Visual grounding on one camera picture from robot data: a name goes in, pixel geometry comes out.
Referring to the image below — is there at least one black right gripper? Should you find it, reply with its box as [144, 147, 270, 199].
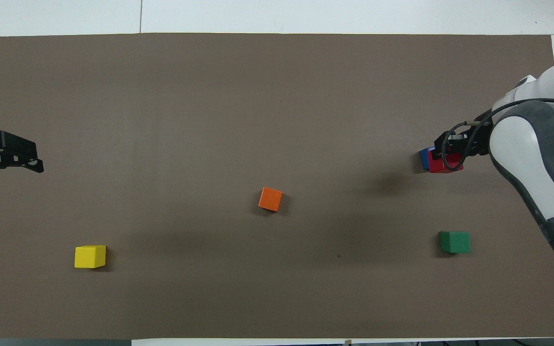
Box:
[435, 110, 494, 158]

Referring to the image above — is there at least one red wooden block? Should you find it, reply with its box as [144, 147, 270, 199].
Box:
[427, 150, 464, 174]

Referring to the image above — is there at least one blue wooden block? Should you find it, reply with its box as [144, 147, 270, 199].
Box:
[418, 147, 436, 171]

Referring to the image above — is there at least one green wooden block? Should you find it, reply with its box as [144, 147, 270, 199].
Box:
[439, 231, 471, 254]

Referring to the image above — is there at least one yellow wooden block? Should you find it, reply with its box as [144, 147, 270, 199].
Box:
[74, 245, 107, 269]

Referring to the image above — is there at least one orange wooden block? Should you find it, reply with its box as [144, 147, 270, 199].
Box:
[258, 187, 283, 212]

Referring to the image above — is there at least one brown table mat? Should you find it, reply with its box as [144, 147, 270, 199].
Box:
[0, 33, 554, 340]

